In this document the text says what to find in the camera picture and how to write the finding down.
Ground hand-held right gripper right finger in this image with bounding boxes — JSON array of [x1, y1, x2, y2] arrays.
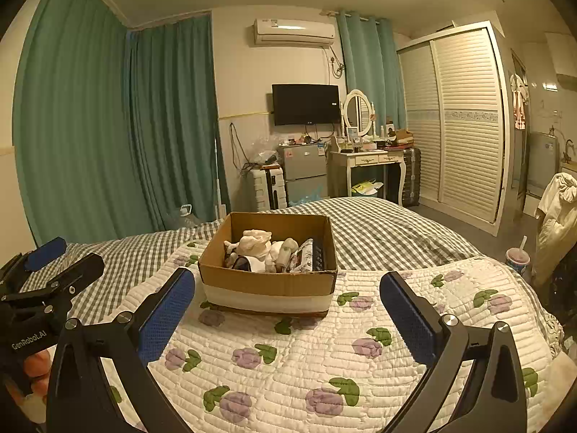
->
[[379, 271, 528, 433]]

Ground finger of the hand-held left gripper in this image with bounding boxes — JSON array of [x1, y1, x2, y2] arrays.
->
[[0, 253, 106, 304], [0, 236, 68, 283]]

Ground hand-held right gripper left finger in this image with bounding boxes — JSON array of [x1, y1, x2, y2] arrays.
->
[[46, 267, 197, 433]]

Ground cardboard box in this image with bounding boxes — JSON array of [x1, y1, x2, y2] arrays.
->
[[197, 212, 339, 316]]

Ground grey floral tissue pack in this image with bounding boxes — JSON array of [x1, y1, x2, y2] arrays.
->
[[288, 238, 326, 272]]

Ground white socks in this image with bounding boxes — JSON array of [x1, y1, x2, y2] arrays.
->
[[270, 238, 299, 272]]

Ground person's left hand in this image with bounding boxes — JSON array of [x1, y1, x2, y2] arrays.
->
[[9, 351, 52, 421]]

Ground floral white quilt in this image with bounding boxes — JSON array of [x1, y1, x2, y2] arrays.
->
[[103, 240, 564, 433]]

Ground drink cup with straw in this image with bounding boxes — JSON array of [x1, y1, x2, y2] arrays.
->
[[505, 236, 531, 276]]

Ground teal curtain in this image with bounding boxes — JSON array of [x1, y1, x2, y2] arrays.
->
[[127, 13, 232, 232], [336, 9, 407, 132], [13, 0, 132, 253]]

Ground yellow white bag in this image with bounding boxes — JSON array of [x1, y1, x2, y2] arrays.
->
[[351, 180, 384, 198]]

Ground white mop pole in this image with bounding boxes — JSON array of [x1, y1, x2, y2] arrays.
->
[[214, 137, 226, 222]]

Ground dark suitcase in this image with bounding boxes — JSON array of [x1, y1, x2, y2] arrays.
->
[[397, 146, 423, 208]]

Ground white ribbed suitcase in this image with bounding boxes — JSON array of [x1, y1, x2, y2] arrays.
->
[[250, 167, 288, 212]]

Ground white dressing table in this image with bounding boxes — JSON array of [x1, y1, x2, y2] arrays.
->
[[330, 149, 406, 206]]

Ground white garment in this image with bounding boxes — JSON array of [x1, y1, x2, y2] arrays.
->
[[534, 172, 577, 288]]

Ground silver small fridge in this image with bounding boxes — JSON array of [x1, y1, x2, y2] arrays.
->
[[277, 143, 330, 209]]

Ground brown box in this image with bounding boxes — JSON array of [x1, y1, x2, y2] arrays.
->
[[388, 128, 415, 148]]

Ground clear plastic bag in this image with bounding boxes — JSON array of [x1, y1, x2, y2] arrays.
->
[[252, 146, 280, 166]]

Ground white louvred wardrobe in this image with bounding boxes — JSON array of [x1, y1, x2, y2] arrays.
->
[[397, 20, 515, 238]]

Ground white oval mirror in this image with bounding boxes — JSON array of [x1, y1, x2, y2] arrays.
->
[[343, 89, 376, 139]]

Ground pink hanging cloth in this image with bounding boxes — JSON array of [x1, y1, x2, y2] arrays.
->
[[510, 73, 529, 131]]

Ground white air conditioner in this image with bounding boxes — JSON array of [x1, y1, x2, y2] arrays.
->
[[252, 18, 337, 48]]

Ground black wall cables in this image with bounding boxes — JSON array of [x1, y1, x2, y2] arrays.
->
[[229, 123, 254, 178]]

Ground black wall television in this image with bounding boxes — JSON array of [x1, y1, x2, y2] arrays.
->
[[272, 84, 341, 127]]

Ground white wall cabinet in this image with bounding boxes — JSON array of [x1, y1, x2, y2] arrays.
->
[[543, 31, 577, 78]]

